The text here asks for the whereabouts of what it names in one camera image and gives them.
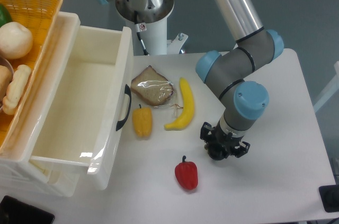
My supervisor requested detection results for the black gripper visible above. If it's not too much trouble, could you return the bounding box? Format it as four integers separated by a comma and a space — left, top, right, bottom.
200, 122, 250, 158

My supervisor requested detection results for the dark purple mangosteen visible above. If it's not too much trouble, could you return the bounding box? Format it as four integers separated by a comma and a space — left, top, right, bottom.
204, 142, 229, 161

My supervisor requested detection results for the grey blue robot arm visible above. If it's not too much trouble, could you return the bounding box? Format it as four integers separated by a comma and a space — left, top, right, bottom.
99, 0, 284, 160

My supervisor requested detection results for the yellow banana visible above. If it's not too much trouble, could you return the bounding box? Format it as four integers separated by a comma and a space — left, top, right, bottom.
164, 77, 195, 131

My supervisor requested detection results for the red bell pepper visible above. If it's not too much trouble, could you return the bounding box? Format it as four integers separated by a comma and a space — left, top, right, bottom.
175, 155, 199, 191

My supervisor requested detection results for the yellow bell pepper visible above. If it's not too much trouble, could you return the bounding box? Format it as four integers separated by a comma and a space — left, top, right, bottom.
132, 104, 153, 137

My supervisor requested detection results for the wrapped brown bread slice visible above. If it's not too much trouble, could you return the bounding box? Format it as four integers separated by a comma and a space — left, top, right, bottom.
131, 65, 182, 118

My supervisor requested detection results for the black device bottom right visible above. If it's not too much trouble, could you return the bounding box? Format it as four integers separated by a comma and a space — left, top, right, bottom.
318, 184, 338, 213

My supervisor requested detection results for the black device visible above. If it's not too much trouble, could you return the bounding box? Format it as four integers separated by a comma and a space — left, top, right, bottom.
1, 195, 55, 223
318, 184, 338, 213

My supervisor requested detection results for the white plastic drawer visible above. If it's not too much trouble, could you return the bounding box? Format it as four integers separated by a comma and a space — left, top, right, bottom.
30, 26, 133, 196

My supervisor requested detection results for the white plastic drawer cabinet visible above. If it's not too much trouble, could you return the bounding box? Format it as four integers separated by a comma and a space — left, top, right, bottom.
0, 11, 81, 198

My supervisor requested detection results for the beige peanut shaped bread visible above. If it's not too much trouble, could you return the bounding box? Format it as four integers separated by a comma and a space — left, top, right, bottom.
2, 65, 31, 115

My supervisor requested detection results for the black device bottom left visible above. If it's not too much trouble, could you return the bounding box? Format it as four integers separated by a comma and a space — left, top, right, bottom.
1, 195, 55, 223

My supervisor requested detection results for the orange woven basket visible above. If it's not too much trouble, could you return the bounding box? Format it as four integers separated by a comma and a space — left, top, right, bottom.
0, 0, 65, 152

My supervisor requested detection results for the light brown bread roll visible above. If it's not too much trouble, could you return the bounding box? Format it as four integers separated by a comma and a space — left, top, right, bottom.
0, 65, 13, 101

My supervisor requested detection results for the white round bun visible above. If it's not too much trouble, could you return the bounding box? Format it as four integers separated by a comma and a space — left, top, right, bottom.
1, 22, 33, 60

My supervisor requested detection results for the green vegetable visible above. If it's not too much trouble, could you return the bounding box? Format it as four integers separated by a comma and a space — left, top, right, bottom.
0, 4, 13, 27

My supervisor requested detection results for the black drawer handle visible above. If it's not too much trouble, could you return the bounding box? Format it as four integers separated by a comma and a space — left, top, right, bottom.
115, 84, 132, 131

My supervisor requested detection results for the white frame right edge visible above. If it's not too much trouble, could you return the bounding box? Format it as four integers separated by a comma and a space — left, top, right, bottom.
313, 61, 338, 113

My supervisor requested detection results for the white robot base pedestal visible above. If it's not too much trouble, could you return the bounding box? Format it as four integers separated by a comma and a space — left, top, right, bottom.
115, 0, 189, 56

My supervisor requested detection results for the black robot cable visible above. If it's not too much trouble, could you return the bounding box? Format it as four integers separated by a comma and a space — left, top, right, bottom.
134, 11, 150, 56

